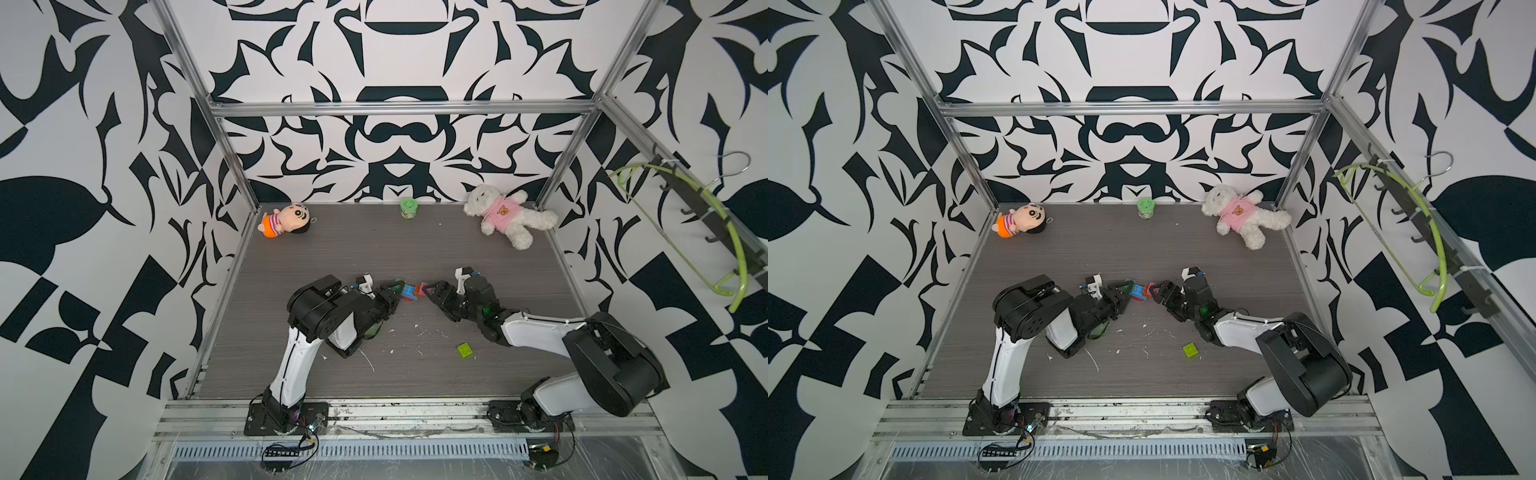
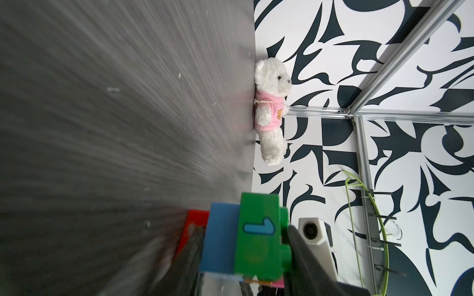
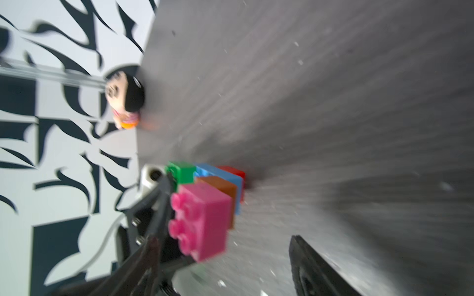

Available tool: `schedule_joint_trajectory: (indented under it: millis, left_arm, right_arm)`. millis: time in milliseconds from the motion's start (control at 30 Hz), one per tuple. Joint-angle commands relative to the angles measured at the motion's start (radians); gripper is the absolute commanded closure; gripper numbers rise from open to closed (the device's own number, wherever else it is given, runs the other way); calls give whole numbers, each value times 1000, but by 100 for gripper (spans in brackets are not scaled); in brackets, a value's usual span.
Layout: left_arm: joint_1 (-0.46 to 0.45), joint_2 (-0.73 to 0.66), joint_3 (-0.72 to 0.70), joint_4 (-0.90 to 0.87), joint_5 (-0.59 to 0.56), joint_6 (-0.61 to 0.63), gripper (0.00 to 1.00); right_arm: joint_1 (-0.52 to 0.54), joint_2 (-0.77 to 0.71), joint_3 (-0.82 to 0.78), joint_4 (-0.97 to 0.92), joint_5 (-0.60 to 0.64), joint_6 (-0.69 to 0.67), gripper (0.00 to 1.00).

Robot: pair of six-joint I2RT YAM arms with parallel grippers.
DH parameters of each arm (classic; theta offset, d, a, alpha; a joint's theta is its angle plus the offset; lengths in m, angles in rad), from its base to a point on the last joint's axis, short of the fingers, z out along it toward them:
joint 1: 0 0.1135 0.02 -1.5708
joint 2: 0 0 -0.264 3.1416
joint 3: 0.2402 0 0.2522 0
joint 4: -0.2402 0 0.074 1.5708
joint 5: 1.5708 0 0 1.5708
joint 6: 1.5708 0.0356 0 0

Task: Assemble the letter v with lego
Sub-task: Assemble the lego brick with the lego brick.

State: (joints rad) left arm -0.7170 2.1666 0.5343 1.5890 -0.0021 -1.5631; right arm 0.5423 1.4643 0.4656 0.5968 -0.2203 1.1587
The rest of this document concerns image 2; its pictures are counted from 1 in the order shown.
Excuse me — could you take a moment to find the pink lego brick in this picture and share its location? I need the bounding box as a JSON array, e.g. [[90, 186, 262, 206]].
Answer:
[[270, 278, 285, 289]]

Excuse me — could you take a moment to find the white teddy bear pink shirt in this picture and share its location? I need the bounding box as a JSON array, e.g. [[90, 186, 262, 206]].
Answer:
[[254, 57, 292, 166]]

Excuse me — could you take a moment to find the black wall hook rack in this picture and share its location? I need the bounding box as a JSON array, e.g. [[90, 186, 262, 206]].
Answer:
[[362, 189, 406, 296]]

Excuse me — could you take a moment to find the green clothes hanger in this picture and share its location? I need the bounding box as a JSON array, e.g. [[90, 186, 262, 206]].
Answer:
[[342, 170, 399, 296]]

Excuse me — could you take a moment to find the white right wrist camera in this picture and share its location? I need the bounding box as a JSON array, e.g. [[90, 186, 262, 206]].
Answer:
[[298, 218, 339, 281]]

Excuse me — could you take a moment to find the orange lego brick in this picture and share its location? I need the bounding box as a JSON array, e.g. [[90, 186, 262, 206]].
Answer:
[[244, 279, 273, 287]]

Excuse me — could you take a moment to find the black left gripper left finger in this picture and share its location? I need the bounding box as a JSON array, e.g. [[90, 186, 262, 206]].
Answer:
[[142, 226, 205, 296]]

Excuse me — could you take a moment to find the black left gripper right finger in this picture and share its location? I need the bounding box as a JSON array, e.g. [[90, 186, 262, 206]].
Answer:
[[283, 225, 370, 296]]

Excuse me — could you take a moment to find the red lego brick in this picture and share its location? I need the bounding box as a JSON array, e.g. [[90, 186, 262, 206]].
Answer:
[[174, 210, 210, 259]]

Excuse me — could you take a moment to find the green lego brick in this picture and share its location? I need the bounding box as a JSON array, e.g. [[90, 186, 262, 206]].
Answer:
[[233, 192, 292, 282]]

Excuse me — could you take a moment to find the blue long lego brick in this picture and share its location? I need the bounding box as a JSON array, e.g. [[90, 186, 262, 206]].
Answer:
[[199, 203, 239, 275]]

